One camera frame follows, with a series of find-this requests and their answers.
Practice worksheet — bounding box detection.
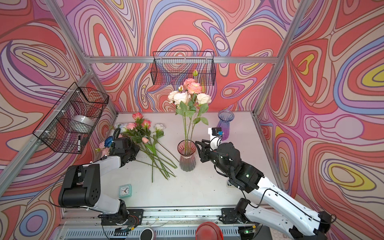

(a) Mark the blue rose stem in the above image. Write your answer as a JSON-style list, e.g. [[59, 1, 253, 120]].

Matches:
[[104, 136, 114, 148]]

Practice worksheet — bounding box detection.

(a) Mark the cream rose stem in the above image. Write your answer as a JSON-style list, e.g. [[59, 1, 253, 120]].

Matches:
[[168, 91, 191, 155]]

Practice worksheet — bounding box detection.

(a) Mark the white rose stem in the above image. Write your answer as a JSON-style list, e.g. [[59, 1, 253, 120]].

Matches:
[[187, 93, 212, 140]]

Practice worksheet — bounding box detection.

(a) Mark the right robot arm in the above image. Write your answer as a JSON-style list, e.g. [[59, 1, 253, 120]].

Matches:
[[195, 140, 332, 240]]

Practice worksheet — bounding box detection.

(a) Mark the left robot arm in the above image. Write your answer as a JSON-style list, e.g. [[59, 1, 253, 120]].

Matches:
[[58, 138, 140, 221]]

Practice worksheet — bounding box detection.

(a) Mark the pink glass vase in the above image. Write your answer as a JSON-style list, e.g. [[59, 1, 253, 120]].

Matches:
[[177, 140, 197, 172]]

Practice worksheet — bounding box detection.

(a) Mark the pile of artificial flowers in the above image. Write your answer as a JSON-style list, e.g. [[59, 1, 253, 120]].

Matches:
[[95, 113, 178, 180]]

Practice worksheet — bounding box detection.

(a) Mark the blue purple glass vase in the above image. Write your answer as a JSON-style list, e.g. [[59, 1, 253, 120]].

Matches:
[[217, 110, 235, 141]]

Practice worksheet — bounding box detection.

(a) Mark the small teal alarm clock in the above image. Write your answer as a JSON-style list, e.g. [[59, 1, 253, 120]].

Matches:
[[119, 184, 132, 199]]

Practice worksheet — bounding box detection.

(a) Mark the black marker pen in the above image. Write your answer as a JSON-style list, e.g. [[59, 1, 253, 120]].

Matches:
[[77, 135, 82, 153]]

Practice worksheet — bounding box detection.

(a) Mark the red emergency stop button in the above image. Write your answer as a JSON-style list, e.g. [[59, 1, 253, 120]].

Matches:
[[195, 222, 224, 240]]

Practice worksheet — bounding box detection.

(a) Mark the black round cup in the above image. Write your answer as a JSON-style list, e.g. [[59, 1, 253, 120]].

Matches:
[[140, 228, 156, 240]]

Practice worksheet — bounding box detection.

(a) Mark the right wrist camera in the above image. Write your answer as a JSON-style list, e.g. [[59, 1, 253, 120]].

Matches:
[[208, 127, 223, 150]]

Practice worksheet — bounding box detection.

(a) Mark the black wire basket left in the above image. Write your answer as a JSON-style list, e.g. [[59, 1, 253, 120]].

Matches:
[[33, 83, 109, 154]]

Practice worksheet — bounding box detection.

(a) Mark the black wire basket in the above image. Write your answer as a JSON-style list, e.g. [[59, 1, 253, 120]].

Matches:
[[33, 83, 109, 154], [151, 50, 216, 87]]

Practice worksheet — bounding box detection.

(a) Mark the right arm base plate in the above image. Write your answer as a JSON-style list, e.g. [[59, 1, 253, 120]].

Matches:
[[219, 208, 255, 225]]

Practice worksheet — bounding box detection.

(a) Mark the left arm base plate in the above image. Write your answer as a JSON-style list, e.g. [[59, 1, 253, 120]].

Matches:
[[98, 209, 144, 227]]

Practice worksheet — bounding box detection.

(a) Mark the black wire basket back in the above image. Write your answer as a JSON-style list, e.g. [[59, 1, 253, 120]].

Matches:
[[151, 50, 216, 87]]

